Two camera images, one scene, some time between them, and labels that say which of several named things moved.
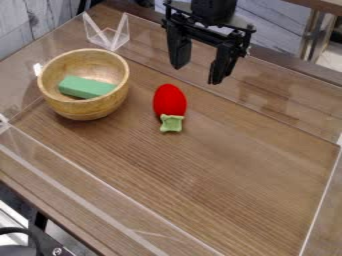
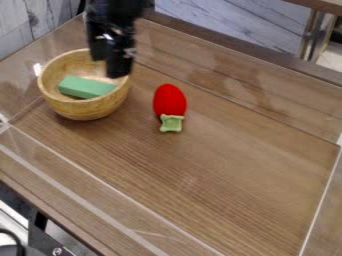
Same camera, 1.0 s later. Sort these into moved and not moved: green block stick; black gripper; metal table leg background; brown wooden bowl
Moved: black gripper
Not moved: metal table leg background; brown wooden bowl; green block stick
